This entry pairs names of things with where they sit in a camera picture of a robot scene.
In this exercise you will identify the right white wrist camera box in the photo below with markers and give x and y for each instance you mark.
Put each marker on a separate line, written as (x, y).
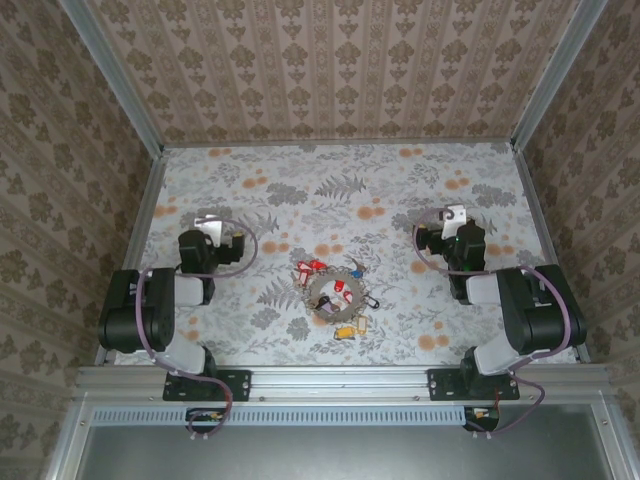
(455, 217)

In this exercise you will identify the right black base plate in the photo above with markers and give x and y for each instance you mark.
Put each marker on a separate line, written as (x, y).
(442, 385)

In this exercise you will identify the silver keyring with tagged keys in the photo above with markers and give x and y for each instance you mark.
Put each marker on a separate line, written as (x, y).
(311, 295)

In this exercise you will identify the yellow key tag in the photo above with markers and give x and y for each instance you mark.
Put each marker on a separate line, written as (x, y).
(345, 331)

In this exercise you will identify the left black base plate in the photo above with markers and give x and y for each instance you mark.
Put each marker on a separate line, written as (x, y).
(235, 385)

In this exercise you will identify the grey metal sheet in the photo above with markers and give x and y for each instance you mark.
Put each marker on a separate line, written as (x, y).
(340, 452)

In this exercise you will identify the aluminium corner post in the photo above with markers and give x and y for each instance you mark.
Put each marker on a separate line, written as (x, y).
(112, 75)
(557, 75)

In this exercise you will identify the aluminium mounting rail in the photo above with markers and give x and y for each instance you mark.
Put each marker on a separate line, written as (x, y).
(340, 382)

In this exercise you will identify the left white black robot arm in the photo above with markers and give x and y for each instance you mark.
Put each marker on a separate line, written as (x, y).
(150, 320)

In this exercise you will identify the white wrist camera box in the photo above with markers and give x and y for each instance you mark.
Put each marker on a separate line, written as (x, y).
(455, 217)
(210, 227)

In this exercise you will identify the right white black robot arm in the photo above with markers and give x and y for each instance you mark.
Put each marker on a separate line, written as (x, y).
(540, 320)

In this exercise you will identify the floral table cover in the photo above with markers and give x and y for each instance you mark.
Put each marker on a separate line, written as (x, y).
(325, 175)

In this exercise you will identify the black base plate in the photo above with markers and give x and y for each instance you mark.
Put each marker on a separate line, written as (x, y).
(235, 385)
(442, 385)

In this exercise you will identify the black connector board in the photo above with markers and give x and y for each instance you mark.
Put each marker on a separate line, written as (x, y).
(481, 417)
(207, 419)

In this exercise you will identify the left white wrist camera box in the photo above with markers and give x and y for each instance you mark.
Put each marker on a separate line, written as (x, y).
(210, 227)

